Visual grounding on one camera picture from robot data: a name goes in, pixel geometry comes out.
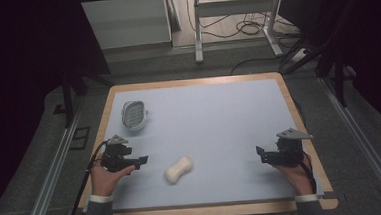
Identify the person's left hand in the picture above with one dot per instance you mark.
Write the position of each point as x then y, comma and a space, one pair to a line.
105, 180

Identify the light blue table mat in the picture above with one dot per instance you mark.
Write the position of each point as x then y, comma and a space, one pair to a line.
200, 143

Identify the white metal desk frame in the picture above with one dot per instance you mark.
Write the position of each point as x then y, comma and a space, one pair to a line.
233, 14

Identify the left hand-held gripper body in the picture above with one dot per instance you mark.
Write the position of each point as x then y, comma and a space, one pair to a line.
114, 156

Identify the white cabinet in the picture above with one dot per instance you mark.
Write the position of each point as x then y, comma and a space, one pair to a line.
128, 21

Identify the white soap bar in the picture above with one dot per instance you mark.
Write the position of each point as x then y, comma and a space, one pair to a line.
179, 169

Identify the person's right hand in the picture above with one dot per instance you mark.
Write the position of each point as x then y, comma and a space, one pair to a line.
296, 178

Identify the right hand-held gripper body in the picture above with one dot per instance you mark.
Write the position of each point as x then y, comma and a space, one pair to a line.
287, 151

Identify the aluminium floor rail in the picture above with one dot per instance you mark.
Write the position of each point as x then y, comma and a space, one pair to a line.
51, 177
364, 143

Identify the black metal stand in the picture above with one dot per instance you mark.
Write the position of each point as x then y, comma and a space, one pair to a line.
72, 91
333, 68

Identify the white power strip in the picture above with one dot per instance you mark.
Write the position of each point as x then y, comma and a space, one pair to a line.
299, 55

